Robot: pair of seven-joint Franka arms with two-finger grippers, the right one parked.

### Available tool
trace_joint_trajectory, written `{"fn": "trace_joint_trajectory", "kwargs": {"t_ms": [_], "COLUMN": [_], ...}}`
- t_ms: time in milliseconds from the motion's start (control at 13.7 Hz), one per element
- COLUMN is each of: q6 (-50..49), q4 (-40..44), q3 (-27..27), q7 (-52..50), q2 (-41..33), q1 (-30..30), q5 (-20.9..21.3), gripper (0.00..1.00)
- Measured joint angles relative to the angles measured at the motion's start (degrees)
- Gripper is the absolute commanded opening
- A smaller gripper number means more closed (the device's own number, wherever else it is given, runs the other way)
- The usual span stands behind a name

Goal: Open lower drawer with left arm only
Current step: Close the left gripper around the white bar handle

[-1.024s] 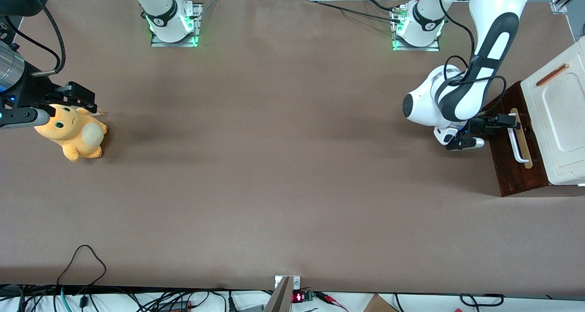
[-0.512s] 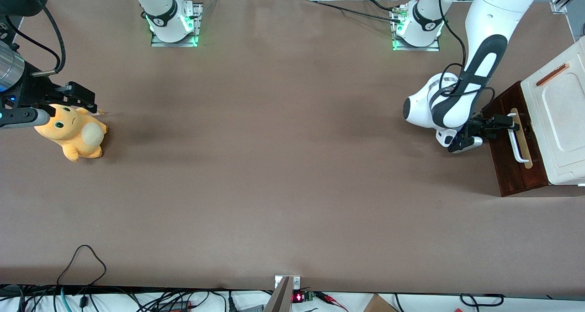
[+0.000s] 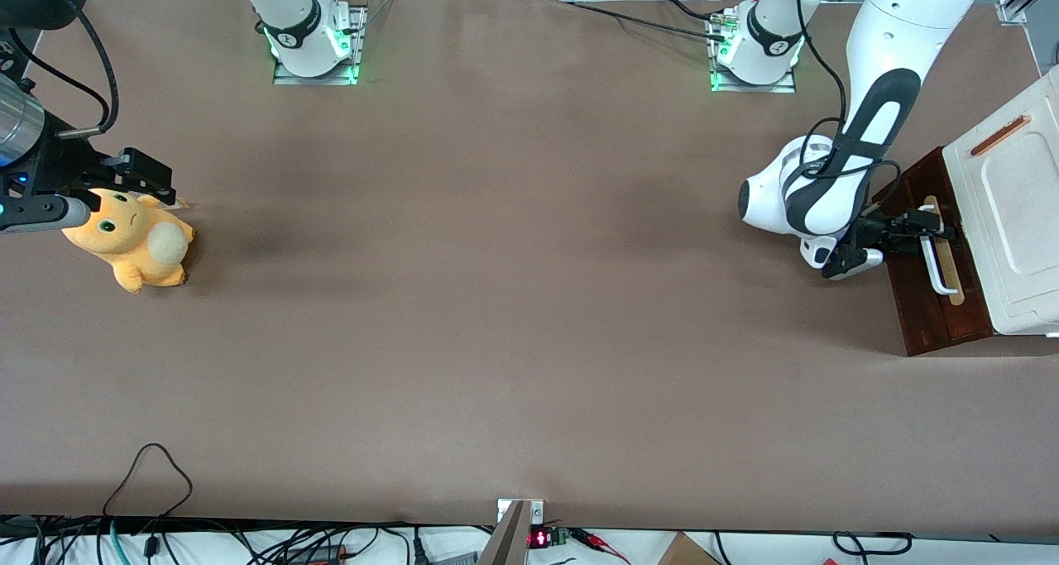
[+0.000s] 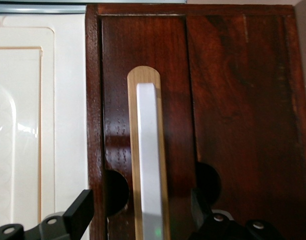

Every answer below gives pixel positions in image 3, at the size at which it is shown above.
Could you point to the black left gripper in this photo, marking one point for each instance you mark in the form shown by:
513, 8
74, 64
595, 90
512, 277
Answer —
877, 230

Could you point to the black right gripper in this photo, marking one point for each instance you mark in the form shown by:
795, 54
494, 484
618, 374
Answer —
59, 166

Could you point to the dark wooden drawer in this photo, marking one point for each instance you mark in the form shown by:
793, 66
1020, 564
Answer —
918, 308

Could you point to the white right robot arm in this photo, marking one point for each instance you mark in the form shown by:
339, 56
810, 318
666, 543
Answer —
289, 11

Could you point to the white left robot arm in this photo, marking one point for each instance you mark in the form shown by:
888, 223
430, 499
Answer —
893, 35

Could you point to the white drawer cabinet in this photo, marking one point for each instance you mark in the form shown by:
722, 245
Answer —
1022, 217

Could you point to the orange plush toy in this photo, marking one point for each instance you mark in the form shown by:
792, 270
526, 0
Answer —
136, 246

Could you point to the brown cardboard box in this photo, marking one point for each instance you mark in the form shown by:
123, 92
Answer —
687, 553

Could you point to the red clip leads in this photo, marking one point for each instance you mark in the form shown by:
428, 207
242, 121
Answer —
600, 542

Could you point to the circuit board with red display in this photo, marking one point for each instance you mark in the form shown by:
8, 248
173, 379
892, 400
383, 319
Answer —
546, 538

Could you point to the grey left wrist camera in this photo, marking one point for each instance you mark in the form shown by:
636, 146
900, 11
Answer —
856, 263

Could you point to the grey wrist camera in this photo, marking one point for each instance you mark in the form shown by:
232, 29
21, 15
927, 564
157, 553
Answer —
856, 263
41, 213

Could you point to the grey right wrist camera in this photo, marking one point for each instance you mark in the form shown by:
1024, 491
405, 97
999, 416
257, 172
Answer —
41, 213

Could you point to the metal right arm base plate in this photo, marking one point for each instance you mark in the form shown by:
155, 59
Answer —
285, 79

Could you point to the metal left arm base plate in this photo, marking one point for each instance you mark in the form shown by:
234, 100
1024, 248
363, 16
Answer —
773, 88

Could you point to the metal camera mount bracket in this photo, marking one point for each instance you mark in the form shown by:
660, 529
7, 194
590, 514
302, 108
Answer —
513, 536

